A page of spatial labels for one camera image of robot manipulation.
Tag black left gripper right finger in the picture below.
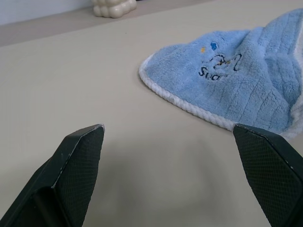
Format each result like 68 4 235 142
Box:
232 123 303 227

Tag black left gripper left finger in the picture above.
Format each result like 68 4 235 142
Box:
0 123 105 227

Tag light blue embroidered towel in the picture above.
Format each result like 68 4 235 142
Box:
138 8 303 140

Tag cream bubble-shaped ceramic object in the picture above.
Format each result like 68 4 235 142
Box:
91 0 137 18

